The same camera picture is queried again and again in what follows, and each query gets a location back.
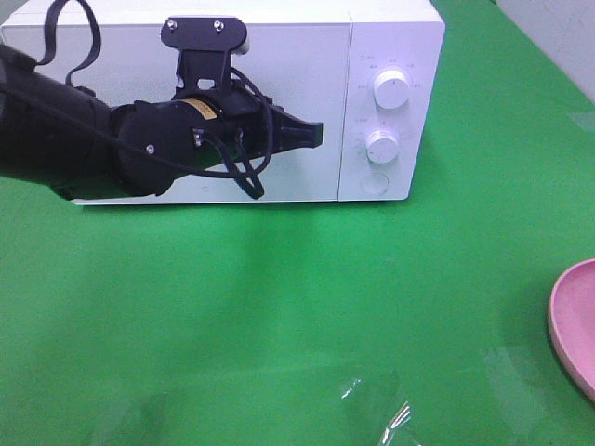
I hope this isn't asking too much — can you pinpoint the clear tape patch near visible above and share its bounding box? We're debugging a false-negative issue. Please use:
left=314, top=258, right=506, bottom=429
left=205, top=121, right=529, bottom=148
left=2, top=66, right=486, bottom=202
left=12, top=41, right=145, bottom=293
left=339, top=367, right=421, bottom=445

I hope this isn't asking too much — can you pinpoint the clear tape patch far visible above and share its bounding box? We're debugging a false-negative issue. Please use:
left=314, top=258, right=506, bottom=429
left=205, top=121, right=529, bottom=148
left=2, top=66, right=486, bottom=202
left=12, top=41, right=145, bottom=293
left=569, top=111, right=595, bottom=133

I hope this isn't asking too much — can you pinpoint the clear tape patch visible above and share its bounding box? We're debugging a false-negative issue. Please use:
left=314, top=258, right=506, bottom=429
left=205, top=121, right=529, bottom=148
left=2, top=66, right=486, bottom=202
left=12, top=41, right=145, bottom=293
left=569, top=111, right=595, bottom=133
left=339, top=367, right=421, bottom=445
left=482, top=346, right=546, bottom=435

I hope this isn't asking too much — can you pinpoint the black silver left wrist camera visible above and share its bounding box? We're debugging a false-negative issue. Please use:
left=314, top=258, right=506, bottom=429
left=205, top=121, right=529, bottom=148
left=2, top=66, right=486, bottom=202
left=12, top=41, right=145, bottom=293
left=161, top=16, right=249, bottom=55

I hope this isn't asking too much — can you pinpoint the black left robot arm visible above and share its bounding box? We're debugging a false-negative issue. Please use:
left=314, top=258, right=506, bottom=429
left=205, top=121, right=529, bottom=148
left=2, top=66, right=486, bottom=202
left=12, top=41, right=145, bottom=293
left=1, top=46, right=324, bottom=201

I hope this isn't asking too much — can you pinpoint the pink round plate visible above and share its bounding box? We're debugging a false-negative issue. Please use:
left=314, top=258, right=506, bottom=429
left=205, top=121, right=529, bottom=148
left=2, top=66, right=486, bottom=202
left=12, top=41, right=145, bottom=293
left=548, top=258, right=594, bottom=402

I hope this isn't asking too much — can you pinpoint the clear tape patch right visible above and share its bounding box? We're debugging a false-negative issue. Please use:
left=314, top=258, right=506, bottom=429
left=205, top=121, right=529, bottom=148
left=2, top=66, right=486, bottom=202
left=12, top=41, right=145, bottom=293
left=482, top=346, right=546, bottom=435

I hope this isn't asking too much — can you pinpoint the white microwave oven body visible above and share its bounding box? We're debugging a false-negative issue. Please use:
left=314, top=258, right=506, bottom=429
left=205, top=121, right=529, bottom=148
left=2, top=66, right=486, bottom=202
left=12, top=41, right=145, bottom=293
left=1, top=1, right=445, bottom=201

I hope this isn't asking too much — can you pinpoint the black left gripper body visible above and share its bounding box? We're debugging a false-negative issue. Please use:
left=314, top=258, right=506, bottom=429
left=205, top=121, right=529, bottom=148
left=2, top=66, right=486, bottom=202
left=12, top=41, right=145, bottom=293
left=171, top=50, right=275, bottom=161

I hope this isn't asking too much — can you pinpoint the white microwave knob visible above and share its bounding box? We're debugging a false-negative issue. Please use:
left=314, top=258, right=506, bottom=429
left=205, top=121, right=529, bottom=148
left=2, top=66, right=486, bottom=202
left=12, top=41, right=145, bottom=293
left=372, top=68, right=410, bottom=110
left=365, top=130, right=400, bottom=164

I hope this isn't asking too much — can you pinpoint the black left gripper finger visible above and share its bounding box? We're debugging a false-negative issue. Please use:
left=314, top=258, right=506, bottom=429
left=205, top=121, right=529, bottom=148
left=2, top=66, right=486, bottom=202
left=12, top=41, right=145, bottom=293
left=272, top=109, right=324, bottom=154

